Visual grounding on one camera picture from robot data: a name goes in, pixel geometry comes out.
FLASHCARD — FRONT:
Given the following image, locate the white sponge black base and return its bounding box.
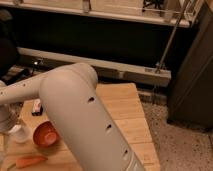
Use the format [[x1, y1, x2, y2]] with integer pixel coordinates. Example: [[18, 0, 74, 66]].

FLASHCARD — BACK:
[[32, 99, 43, 116]]

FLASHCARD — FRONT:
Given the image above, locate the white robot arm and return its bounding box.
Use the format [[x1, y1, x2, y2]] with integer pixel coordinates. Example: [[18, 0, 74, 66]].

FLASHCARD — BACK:
[[0, 63, 145, 171]]

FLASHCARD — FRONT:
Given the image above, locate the metal pole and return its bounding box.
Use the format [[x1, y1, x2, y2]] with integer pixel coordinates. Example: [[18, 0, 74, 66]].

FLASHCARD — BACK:
[[155, 0, 190, 74]]

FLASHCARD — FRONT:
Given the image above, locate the orange bowl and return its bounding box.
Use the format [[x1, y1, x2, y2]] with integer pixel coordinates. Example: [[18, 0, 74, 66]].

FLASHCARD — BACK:
[[33, 121, 60, 147]]

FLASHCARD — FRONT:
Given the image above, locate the white baseboard heater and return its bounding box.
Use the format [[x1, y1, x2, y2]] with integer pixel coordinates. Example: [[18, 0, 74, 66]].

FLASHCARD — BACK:
[[18, 47, 171, 87]]

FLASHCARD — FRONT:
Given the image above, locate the orange carrot-like pepper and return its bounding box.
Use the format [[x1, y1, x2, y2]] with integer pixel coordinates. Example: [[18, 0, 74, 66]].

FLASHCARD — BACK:
[[8, 155, 47, 169]]

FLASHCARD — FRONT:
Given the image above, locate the dark cabinet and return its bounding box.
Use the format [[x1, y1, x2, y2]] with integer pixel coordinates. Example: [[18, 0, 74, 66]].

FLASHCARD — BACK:
[[167, 3, 213, 130]]

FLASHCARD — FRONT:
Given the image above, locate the black office chair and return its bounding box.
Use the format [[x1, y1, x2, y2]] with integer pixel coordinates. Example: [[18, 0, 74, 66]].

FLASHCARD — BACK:
[[0, 9, 30, 85]]

